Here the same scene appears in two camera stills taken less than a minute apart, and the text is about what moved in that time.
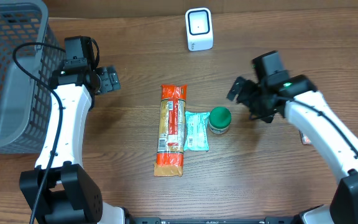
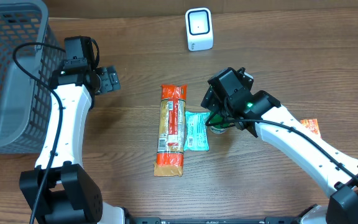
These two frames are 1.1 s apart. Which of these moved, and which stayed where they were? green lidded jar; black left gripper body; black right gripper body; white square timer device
Moved: black right gripper body
Stayed: white square timer device; black left gripper body; green lidded jar
